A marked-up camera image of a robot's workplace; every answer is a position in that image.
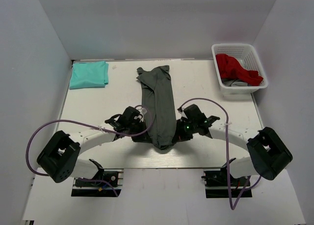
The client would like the light grey t shirt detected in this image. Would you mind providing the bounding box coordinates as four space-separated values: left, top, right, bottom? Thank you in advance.
222 79 251 87

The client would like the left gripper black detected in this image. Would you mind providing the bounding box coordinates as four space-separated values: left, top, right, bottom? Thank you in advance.
127 119 152 143

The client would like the folded teal t shirt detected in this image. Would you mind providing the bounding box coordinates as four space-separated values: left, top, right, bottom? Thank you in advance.
69 61 108 90

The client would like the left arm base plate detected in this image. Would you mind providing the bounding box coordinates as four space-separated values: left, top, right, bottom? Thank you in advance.
71 169 124 197

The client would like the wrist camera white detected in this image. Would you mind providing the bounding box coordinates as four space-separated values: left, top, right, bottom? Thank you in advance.
135 105 147 117
177 107 187 119

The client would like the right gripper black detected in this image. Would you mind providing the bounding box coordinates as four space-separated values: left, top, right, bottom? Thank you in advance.
173 118 198 142

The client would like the white plastic basket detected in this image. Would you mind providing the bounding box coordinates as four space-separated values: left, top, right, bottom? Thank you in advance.
211 43 268 95

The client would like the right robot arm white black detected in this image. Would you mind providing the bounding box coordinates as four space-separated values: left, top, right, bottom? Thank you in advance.
173 104 293 185

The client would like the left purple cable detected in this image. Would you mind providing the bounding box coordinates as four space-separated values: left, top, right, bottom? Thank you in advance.
26 104 153 197

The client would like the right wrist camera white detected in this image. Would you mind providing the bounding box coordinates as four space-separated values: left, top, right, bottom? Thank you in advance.
177 107 187 119

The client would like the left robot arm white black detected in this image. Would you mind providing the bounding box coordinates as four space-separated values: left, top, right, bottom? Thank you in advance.
37 105 153 185

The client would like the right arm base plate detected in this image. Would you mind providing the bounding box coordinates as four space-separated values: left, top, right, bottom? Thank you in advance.
201 170 248 198

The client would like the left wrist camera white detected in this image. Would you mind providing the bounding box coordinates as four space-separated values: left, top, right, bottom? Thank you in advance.
135 105 147 117

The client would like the dark grey t shirt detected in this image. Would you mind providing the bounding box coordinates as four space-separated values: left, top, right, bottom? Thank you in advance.
137 65 176 150

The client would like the red t shirt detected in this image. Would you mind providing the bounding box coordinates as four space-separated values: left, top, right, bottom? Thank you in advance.
215 54 263 86

